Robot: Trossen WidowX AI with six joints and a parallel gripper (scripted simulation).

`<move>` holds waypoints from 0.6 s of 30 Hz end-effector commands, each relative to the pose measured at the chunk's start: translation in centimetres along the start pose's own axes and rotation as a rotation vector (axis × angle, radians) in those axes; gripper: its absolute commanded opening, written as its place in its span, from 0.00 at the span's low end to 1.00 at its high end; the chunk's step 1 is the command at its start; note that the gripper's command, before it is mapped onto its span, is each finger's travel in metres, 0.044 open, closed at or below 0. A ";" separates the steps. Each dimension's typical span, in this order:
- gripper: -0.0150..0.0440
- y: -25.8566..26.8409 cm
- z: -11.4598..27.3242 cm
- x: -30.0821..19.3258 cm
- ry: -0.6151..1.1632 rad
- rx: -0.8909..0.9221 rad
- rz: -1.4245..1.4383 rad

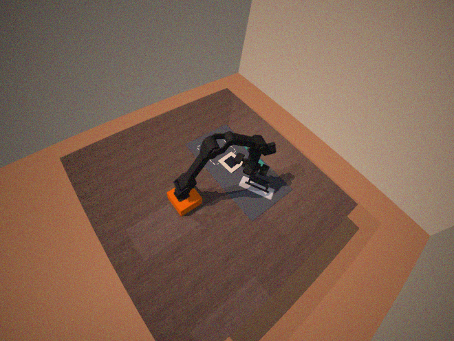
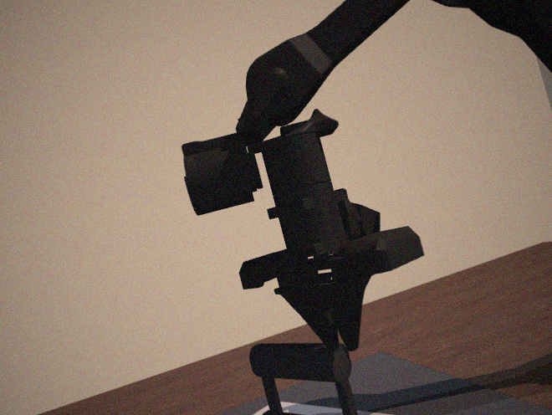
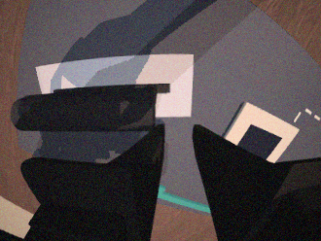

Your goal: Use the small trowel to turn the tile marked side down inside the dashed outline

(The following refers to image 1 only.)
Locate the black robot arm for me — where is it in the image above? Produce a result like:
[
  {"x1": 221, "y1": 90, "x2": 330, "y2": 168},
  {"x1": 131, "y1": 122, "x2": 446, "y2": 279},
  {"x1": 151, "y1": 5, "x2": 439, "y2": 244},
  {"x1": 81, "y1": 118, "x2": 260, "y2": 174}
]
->
[{"x1": 173, "y1": 131, "x2": 277, "y2": 202}]

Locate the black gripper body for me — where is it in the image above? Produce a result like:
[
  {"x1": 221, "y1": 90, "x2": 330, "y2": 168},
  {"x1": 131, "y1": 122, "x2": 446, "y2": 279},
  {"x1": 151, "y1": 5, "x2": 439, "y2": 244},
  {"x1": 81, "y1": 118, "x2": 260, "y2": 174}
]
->
[{"x1": 234, "y1": 153, "x2": 270, "y2": 177}]

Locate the grey flat mat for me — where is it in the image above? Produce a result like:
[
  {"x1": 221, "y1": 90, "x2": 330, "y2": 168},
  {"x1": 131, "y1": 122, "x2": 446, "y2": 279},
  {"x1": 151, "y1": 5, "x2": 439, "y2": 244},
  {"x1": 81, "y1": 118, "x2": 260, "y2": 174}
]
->
[{"x1": 185, "y1": 124, "x2": 292, "y2": 221}]

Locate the cream square tile with dark square mark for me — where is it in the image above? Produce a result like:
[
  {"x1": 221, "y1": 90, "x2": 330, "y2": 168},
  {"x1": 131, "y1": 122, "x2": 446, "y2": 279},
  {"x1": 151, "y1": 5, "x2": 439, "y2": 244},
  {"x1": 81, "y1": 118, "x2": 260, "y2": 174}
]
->
[{"x1": 218, "y1": 151, "x2": 243, "y2": 173}]

